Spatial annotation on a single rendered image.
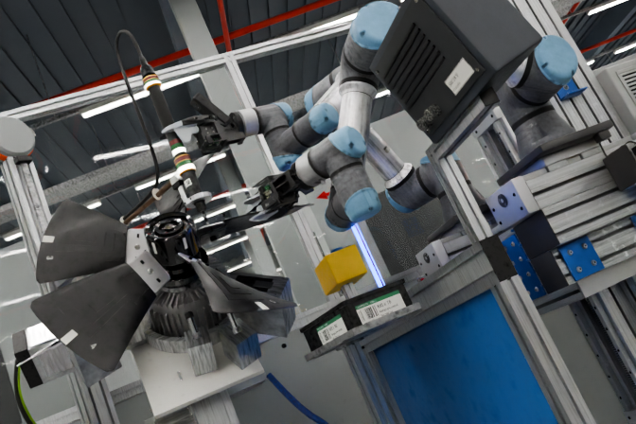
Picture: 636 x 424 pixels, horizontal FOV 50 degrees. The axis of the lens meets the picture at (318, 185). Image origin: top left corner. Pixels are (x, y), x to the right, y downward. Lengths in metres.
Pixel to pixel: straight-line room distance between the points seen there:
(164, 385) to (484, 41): 1.06
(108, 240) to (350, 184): 0.65
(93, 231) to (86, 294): 0.26
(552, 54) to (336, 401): 1.33
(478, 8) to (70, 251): 1.16
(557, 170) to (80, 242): 1.17
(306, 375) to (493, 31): 1.57
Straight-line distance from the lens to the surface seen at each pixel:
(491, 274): 1.26
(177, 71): 2.69
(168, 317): 1.70
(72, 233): 1.81
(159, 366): 1.71
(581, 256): 1.71
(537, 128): 1.77
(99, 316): 1.54
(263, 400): 2.35
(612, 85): 2.16
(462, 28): 1.05
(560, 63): 1.69
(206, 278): 1.48
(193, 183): 1.72
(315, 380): 2.38
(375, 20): 1.57
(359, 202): 1.40
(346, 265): 1.96
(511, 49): 1.07
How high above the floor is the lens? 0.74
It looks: 15 degrees up
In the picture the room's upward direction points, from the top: 24 degrees counter-clockwise
